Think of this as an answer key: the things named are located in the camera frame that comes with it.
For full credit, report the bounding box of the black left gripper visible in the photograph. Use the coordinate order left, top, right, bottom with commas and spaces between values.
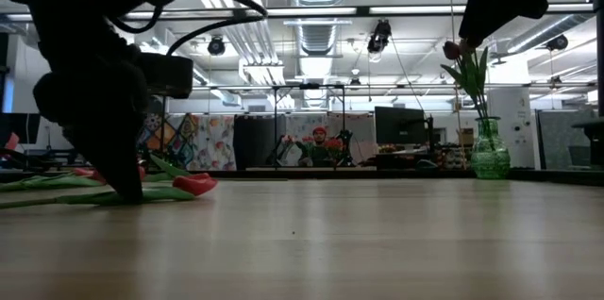
32, 54, 150, 205

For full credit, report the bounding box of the green glass vase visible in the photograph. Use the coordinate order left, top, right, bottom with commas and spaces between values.
470, 116, 512, 180

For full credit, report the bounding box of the colourful patchwork cloth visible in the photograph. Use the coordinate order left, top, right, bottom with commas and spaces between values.
137, 111, 199, 172

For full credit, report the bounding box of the black round spotlight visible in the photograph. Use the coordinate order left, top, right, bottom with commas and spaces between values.
546, 33, 570, 52
366, 19, 393, 55
207, 35, 227, 58

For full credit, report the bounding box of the white floral cloth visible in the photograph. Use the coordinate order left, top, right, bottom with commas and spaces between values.
191, 114, 237, 173

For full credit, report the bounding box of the dark monitor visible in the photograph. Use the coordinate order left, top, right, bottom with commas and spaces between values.
0, 111, 39, 145

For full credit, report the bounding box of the black monitor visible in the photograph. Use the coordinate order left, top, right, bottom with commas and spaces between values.
374, 105, 428, 146

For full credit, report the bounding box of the grey partition panel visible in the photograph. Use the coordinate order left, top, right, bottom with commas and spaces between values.
536, 108, 600, 172

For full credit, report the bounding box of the black partition panel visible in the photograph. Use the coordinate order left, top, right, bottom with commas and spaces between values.
233, 114, 288, 171

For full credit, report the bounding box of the dark desk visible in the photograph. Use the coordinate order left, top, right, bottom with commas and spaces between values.
375, 146, 473, 172

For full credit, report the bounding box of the grey desk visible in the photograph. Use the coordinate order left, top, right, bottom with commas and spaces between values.
571, 119, 604, 168

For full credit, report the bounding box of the black bar with light strips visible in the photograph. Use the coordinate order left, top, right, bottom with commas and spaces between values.
0, 3, 596, 22

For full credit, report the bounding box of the person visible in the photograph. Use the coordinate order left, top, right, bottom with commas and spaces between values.
294, 125, 348, 168

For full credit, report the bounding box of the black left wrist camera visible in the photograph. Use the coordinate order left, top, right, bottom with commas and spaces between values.
136, 53, 194, 99

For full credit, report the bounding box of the black stand post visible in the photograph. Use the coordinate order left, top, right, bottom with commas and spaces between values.
592, 0, 604, 118

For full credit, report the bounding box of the black tube rig frame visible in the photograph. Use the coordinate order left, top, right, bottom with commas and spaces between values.
159, 83, 348, 169

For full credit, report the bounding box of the black camera cable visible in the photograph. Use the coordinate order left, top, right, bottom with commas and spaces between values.
164, 0, 269, 56

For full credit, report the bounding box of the black aluminium frame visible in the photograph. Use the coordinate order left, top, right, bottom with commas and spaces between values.
0, 166, 604, 187

